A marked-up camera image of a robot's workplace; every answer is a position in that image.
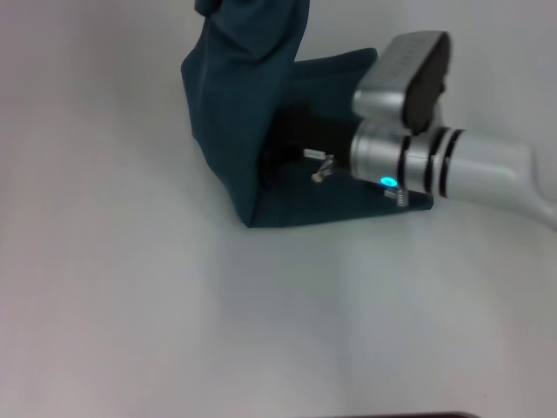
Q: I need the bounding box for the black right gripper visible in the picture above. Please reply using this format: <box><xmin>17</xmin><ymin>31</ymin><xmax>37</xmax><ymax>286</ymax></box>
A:
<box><xmin>259</xmin><ymin>101</ymin><xmax>363</xmax><ymax>176</ymax></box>

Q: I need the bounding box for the teal t-shirt with beige print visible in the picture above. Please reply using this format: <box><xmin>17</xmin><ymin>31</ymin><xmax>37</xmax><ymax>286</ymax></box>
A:
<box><xmin>180</xmin><ymin>0</ymin><xmax>435</xmax><ymax>230</ymax></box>

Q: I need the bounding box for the silver cable connector plug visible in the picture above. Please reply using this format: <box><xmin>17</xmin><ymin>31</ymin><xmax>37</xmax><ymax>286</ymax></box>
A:
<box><xmin>310</xmin><ymin>153</ymin><xmax>337</xmax><ymax>184</ymax></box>

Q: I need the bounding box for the silver depth camera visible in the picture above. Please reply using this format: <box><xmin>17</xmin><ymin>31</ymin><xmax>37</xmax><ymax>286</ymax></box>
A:
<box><xmin>351</xmin><ymin>30</ymin><xmax>453</xmax><ymax>137</ymax></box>

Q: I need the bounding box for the silver spring cable connector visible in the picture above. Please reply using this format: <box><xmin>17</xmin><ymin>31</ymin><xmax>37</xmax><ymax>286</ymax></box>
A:
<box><xmin>382</xmin><ymin>185</ymin><xmax>409</xmax><ymax>208</ymax></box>

